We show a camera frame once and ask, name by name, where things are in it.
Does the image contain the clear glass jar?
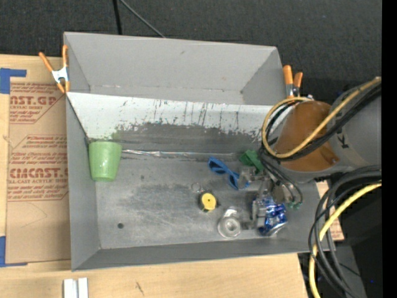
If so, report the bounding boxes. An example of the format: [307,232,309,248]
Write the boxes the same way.
[216,207,243,239]

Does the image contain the yellow and black round keychain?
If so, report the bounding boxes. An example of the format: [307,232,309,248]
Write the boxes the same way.
[191,183,219,214]

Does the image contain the grey metal bin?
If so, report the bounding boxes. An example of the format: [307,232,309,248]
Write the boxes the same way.
[63,32,331,271]

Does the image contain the green plastic cup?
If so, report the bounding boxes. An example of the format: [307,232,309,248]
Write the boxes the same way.
[88,140,123,183]

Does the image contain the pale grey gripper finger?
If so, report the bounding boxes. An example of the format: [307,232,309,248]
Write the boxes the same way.
[251,199,261,228]
[261,194,271,219]

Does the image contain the blue sunglasses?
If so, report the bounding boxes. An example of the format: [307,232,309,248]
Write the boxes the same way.
[207,156,251,191]

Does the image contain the shiny blue foil packet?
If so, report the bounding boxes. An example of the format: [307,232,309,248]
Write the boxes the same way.
[252,196,288,237]

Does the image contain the brown cardboard board, red print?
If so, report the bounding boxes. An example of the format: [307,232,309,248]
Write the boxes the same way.
[0,53,345,267]

